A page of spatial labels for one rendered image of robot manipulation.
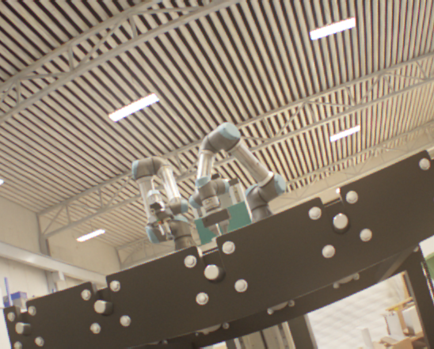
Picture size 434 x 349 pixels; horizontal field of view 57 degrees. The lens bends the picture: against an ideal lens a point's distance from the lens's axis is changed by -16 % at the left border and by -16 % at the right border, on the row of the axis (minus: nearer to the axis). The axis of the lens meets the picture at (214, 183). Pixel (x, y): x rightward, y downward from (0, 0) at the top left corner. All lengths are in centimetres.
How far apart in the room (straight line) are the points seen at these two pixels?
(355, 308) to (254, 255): 421
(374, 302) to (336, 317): 51
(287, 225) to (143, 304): 38
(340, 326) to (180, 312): 433
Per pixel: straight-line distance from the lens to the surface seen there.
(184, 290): 105
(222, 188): 232
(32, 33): 1074
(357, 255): 99
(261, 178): 268
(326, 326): 537
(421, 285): 193
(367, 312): 515
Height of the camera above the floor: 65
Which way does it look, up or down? 22 degrees up
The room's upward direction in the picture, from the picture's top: 18 degrees counter-clockwise
